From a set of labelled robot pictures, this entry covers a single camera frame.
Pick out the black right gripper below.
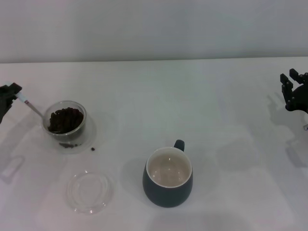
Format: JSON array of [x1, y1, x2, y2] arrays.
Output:
[[280, 68, 308, 113]]

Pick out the blue-handled metal spoon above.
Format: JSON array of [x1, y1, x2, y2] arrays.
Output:
[[6, 82, 58, 133]]

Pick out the double-wall glass cup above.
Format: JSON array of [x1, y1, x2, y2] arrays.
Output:
[[42, 100, 97, 154]]

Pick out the dark green ceramic mug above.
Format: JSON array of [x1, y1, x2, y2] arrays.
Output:
[[142, 139, 194, 207]]

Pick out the coffee beans pile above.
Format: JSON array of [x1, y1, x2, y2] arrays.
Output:
[[47, 107, 84, 133]]

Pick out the clear glass saucer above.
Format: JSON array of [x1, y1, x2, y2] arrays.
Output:
[[66, 169, 114, 215]]

